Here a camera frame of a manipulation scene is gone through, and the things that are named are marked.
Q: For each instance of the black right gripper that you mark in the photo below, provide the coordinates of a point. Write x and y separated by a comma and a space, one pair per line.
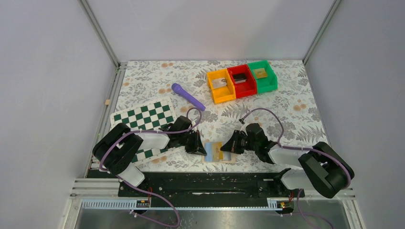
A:
235, 142

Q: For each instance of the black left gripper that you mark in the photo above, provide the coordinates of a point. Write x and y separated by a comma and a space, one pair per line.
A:
193, 141

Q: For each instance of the gold credit card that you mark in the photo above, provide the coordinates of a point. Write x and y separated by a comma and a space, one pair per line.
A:
218, 154
260, 73

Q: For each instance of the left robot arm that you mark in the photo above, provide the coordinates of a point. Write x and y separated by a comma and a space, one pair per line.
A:
119, 147

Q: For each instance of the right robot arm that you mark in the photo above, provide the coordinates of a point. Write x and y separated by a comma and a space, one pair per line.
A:
317, 168

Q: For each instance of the black card in red bin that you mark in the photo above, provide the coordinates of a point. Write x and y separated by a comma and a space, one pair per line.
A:
239, 78

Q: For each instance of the silver card in yellow bin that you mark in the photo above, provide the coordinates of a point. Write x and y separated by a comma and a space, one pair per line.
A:
218, 83

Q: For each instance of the green white chessboard mat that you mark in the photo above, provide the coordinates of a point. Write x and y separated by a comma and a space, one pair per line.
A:
151, 115

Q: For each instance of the floral patterned table mat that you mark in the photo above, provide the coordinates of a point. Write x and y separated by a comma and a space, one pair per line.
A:
287, 115

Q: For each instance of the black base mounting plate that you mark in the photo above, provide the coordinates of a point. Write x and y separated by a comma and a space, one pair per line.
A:
213, 187

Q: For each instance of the purple toy microphone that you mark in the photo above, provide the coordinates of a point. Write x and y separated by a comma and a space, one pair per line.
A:
183, 93

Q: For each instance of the red plastic bin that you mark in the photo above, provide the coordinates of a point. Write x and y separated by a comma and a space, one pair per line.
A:
247, 88

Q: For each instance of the yellow plastic bin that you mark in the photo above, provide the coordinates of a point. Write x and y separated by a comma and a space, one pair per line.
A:
223, 94

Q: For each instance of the green plastic bin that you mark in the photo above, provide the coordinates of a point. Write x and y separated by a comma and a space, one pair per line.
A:
266, 79

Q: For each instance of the white slotted cable duct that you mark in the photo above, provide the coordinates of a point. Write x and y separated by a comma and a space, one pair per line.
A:
141, 204

